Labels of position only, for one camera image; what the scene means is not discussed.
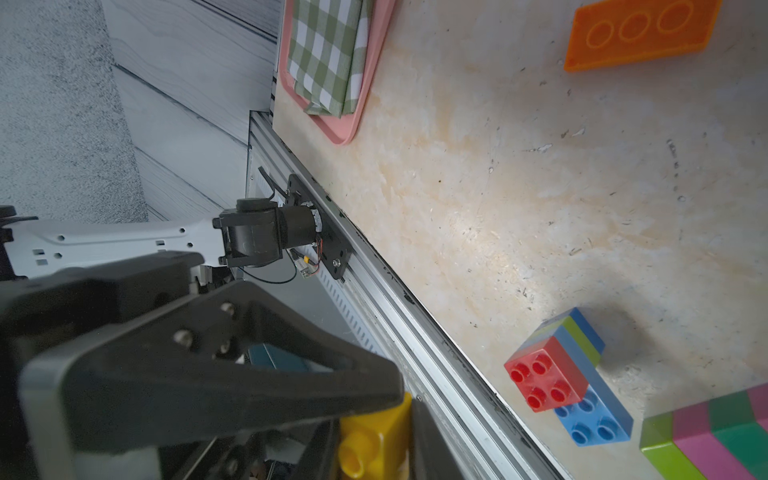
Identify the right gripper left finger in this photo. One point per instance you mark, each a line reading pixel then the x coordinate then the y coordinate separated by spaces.
pixel 319 460

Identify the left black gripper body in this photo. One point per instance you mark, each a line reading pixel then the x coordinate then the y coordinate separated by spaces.
pixel 38 314

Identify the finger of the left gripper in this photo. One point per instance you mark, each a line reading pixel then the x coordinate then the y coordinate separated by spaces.
pixel 136 400

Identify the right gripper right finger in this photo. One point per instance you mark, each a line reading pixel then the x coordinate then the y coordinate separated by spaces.
pixel 429 455

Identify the yellow lego brick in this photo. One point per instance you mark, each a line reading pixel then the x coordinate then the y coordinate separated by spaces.
pixel 375 446

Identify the red lego brick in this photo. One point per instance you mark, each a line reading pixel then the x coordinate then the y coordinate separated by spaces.
pixel 546 376

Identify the long blue lego brick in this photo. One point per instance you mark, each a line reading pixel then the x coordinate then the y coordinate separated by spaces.
pixel 599 418

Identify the lime green lego brick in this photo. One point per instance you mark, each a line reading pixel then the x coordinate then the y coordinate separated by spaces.
pixel 657 445

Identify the magenta lego brick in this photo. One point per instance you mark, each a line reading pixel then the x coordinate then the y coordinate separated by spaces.
pixel 692 434

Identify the orange long lego brick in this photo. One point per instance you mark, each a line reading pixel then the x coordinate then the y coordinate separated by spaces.
pixel 618 32

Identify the small blue lego brick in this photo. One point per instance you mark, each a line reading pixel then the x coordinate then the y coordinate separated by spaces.
pixel 580 329

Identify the dark green lego brick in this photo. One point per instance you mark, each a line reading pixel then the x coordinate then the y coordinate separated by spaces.
pixel 734 424

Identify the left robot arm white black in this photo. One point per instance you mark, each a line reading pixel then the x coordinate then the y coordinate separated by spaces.
pixel 255 233

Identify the pink tray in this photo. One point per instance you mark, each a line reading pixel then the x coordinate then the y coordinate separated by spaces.
pixel 340 131

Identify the green checkered cloth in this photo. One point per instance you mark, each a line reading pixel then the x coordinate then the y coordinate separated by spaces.
pixel 327 54

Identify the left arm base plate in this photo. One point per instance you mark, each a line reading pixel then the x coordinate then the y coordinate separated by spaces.
pixel 330 248

